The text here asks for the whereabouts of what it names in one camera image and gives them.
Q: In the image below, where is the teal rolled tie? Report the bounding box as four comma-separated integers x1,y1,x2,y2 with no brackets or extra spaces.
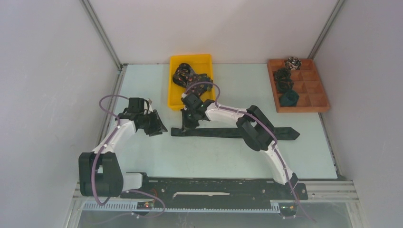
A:
279,90,300,107

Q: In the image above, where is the dark rolled tie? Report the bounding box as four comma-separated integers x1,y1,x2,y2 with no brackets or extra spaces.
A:
273,67,291,82
276,78,294,94

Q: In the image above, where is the brown wooden compartment tray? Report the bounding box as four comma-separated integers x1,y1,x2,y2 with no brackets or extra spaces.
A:
267,59,330,113

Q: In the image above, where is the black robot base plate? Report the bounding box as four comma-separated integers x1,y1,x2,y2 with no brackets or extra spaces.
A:
140,177,308,210

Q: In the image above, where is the aluminium frame rail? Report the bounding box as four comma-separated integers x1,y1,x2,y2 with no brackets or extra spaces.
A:
72,180,358,213

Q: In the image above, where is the yellow plastic bin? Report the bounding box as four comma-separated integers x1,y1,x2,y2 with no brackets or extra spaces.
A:
167,54,214,111

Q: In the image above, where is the dark green floral tie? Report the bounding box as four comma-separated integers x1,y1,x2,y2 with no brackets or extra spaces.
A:
197,74,213,95

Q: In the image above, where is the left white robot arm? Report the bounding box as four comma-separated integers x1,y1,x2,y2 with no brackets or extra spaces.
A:
78,97,167,197

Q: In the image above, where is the floral paisley tie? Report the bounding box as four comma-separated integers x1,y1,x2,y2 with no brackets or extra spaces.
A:
173,63,212,96

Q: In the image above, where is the dark rolled tie middle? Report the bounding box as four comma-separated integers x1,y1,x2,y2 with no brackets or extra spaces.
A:
276,78,294,94

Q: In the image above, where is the dark rolled tie upper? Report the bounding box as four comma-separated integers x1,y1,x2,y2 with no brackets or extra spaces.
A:
273,67,291,82

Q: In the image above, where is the white patterned rolled tie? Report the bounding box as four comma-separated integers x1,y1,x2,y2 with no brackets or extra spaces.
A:
285,57,302,71

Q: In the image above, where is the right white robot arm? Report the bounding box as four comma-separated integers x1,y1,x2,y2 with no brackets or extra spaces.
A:
171,93,300,199

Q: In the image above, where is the dark green leaf tie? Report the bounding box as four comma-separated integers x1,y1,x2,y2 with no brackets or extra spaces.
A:
171,127,300,141

